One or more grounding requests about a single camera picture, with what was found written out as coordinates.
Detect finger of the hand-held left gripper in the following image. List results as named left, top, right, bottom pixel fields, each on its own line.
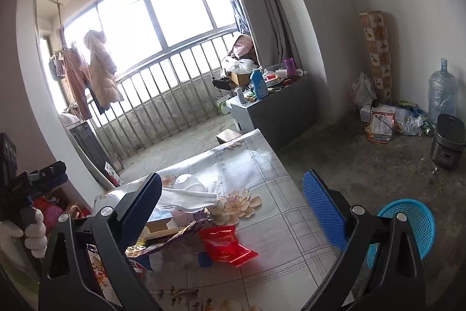
left=31, top=173, right=70, bottom=201
left=30, top=161, right=67, bottom=182

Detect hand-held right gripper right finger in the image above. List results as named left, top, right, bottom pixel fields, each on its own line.
left=303, top=170, right=426, bottom=311

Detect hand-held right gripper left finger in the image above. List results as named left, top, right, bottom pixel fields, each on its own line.
left=38, top=173, right=163, bottom=311

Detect beige cardboard piece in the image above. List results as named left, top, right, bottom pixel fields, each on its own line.
left=145, top=218, right=180, bottom=236

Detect purple snack wrapper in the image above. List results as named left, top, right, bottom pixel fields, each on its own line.
left=126, top=209, right=212, bottom=258

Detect blue plastic basket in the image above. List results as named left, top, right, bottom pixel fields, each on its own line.
left=366, top=199, right=436, bottom=270

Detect person's left forearm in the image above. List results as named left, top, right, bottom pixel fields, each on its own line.
left=0, top=253, right=41, bottom=311

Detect person's left hand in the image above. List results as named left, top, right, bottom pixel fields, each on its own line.
left=0, top=207, right=48, bottom=259

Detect red plastic bag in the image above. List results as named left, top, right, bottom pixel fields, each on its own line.
left=32, top=196, right=62, bottom=220

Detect black slatted panel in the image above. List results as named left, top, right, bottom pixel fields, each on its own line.
left=68, top=122, right=121, bottom=174

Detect hanging pink coat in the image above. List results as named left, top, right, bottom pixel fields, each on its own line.
left=59, top=46, right=92, bottom=121

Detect hanging dark clothes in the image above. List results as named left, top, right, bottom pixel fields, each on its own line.
left=49, top=54, right=67, bottom=82

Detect grey cabinet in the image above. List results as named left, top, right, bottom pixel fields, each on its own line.
left=226, top=76, right=318, bottom=151

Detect small cardboard box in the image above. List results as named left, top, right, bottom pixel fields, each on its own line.
left=216, top=129, right=245, bottom=146

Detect hanging beige coat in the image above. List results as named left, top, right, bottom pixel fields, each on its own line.
left=83, top=30, right=125, bottom=112

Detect metal balcony railing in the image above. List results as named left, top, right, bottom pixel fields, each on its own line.
left=71, top=30, right=241, bottom=166

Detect white plastic shopping bag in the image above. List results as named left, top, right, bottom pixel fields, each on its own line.
left=351, top=72, right=377, bottom=111

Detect clear plastic bag pile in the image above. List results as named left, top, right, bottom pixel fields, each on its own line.
left=395, top=103, right=426, bottom=136

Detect blue detergent bottle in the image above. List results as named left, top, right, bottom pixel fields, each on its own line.
left=250, top=68, right=270, bottom=100

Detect grey rice cooker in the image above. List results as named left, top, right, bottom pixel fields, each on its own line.
left=430, top=113, right=466, bottom=171

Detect purple cup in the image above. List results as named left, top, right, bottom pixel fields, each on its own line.
left=283, top=58, right=298, bottom=80

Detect black chair back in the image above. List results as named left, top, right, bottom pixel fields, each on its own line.
left=212, top=78, right=234, bottom=92

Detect open cardboard box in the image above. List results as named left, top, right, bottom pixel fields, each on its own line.
left=227, top=70, right=253, bottom=86

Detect tall patterned cardboard box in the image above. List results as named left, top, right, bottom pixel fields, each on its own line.
left=360, top=10, right=394, bottom=106

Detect large clear water jug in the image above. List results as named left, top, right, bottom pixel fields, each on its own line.
left=428, top=58, right=458, bottom=127

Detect ceiling drying rack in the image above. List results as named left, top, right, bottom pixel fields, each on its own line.
left=42, top=0, right=65, bottom=50

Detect pink clothes pile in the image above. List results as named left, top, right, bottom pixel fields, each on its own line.
left=231, top=34, right=256, bottom=61

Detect large window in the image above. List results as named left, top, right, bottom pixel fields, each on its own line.
left=60, top=0, right=238, bottom=79

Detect hanging blue clothes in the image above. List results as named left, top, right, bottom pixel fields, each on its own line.
left=225, top=0, right=253, bottom=35

